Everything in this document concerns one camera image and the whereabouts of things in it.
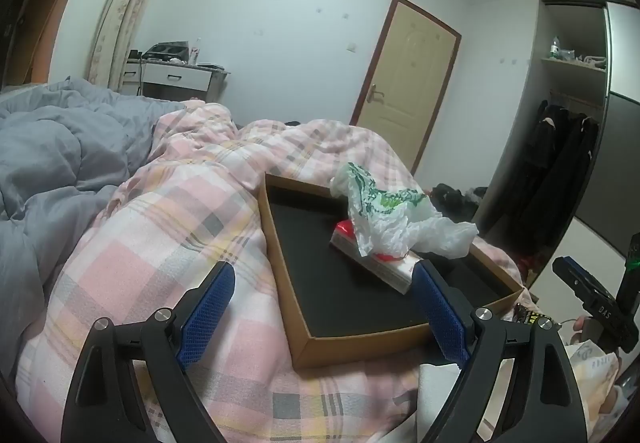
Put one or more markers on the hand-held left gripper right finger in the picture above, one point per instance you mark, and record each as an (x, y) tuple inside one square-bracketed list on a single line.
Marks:
[(440, 318)]

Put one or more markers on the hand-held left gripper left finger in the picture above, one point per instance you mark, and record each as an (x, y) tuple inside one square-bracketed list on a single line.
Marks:
[(207, 315)]

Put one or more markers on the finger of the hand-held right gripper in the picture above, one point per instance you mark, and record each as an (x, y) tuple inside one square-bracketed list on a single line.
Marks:
[(575, 273)]

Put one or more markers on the beige translucent plastic bag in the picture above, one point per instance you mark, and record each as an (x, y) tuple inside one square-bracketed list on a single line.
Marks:
[(595, 368)]

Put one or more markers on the brown cardboard box black lining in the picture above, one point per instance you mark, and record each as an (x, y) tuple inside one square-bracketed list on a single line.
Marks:
[(360, 345)]

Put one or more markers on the person's right hand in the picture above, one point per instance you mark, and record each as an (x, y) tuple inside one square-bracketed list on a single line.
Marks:
[(579, 329)]

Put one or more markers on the white cloth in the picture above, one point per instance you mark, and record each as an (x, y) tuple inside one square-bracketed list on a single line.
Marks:
[(429, 388)]

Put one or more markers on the red white tissue pack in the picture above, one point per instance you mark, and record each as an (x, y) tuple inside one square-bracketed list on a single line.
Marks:
[(385, 272)]

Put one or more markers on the pink plaid blanket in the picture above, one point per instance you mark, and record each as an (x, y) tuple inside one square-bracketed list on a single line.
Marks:
[(150, 248)]

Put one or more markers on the black hanging coat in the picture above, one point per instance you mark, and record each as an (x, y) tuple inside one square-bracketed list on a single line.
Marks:
[(542, 158), (575, 183)]

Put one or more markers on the white green-print plastic bag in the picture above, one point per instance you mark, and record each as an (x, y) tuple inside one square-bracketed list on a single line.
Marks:
[(385, 218)]

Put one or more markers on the black bag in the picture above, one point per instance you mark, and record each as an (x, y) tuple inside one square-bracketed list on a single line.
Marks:
[(450, 200)]

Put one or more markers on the pale small items pile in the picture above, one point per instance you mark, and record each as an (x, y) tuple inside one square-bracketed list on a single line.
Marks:
[(582, 59)]

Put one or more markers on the grey duvet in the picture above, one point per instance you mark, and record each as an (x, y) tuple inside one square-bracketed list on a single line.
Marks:
[(60, 148)]

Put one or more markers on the grey open wardrobe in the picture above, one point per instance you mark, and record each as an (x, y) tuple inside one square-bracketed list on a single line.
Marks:
[(625, 53)]

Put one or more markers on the green plastic bottle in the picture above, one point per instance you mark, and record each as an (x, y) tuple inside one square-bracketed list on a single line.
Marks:
[(555, 48)]

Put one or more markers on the white desk with drawers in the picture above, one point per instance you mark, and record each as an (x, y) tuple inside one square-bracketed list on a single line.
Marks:
[(175, 78)]

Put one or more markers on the flat dark tray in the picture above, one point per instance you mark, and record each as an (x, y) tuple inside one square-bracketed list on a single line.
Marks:
[(212, 67)]

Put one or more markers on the white plastic bottle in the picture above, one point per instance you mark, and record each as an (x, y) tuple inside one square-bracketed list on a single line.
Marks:
[(194, 52)]

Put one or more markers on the black electronic device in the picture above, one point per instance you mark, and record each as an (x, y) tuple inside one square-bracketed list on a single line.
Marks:
[(167, 52)]

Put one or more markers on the small black box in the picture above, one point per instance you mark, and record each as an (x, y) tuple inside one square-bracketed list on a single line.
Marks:
[(133, 55)]

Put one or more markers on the floral cream curtain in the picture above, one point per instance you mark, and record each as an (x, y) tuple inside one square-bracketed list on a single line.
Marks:
[(130, 8)]

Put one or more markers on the wooden clothes rail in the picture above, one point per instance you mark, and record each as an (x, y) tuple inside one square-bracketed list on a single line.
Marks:
[(575, 101)]

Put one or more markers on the cream door red frame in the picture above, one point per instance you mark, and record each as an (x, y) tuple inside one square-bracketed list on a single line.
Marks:
[(405, 83)]

